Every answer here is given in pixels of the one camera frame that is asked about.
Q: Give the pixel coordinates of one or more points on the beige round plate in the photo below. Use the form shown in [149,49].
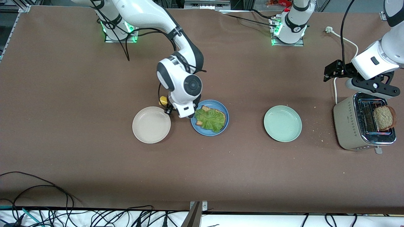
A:
[151,126]

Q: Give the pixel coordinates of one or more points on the aluminium frame post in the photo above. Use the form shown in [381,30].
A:
[383,15]

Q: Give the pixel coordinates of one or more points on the yellow mustard squeeze bottle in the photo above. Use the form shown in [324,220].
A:
[163,101]

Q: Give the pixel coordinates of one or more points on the silver metal frame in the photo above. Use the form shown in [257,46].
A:
[205,4]

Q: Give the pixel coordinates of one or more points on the aluminium profile bar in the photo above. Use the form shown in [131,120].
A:
[193,219]

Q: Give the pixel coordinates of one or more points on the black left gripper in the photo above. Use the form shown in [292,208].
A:
[346,70]

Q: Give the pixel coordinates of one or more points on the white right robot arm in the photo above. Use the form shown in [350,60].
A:
[176,94]

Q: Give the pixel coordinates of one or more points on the black left camera bracket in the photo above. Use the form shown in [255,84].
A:
[387,89]

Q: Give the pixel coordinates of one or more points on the brown bread slice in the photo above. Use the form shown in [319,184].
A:
[383,118]
[205,108]

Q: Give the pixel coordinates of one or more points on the light green round plate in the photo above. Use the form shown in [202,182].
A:
[282,123]

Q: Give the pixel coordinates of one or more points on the red object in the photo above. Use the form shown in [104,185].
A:
[281,3]

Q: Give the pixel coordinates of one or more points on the green lettuce leaf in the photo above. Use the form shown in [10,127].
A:
[210,121]

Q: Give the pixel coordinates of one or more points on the metal corner bracket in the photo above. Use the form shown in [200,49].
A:
[204,206]

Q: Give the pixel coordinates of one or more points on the blue round plate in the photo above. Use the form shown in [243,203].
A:
[221,130]

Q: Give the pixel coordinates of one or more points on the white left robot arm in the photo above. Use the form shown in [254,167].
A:
[391,47]

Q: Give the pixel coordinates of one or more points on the beige silver toaster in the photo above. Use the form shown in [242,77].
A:
[345,126]

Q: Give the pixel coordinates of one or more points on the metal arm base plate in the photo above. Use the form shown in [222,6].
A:
[138,36]
[300,44]

